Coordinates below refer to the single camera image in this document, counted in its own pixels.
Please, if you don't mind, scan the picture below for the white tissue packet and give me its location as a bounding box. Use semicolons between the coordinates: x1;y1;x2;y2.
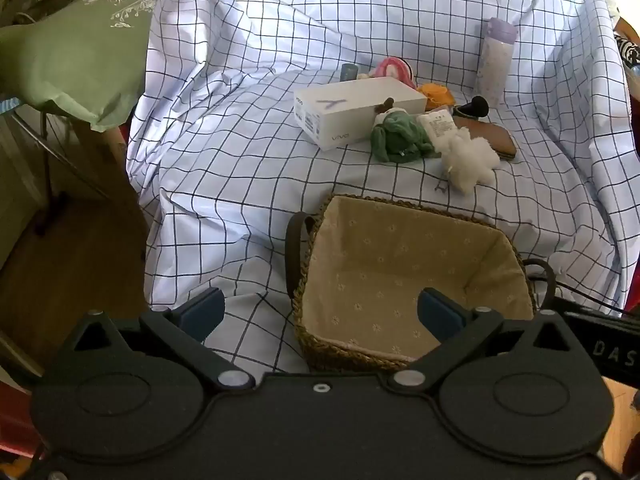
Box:
419;109;458;153

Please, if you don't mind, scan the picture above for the purple lidded bottle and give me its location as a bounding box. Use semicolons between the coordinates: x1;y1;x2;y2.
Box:
474;16;518;108

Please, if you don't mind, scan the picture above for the black white patterned cloth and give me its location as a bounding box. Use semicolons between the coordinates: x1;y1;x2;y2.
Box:
614;34;640;63

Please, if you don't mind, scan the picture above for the orange knitted soft object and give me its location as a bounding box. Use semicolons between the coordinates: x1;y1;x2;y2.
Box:
416;82;456;111

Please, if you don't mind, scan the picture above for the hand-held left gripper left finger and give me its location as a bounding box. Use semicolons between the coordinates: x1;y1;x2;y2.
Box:
60;289;256;394

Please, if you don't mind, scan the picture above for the small black fluffy object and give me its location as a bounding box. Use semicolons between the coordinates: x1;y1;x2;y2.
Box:
462;96;490;118

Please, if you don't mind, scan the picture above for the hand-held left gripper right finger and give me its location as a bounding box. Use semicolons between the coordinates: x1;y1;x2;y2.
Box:
389;288;581;394

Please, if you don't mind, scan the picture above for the green plush toy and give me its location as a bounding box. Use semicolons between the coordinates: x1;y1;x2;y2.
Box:
370;97;436;163

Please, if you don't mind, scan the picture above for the black cable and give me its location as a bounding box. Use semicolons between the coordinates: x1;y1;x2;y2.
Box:
550;280;640;317

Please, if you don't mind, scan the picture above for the pink and white cloth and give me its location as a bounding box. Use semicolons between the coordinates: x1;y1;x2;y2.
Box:
374;56;417;92

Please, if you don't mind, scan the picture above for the wicker basket with fabric liner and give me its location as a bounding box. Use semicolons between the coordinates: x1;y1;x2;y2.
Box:
285;194;557;373

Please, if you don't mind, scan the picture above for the white cardboard box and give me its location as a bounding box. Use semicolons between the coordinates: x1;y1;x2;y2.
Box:
293;78;427;152

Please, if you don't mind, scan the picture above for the black metal stand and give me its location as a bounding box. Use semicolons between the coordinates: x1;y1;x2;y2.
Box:
0;95;126;236

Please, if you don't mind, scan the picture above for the white checked bedsheet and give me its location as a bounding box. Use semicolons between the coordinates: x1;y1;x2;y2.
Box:
125;0;640;376

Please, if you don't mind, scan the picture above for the brown leather wallet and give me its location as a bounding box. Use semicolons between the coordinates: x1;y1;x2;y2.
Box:
452;117;517;161

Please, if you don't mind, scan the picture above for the white fluffy plush toy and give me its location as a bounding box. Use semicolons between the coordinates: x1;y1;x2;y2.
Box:
435;127;501;194

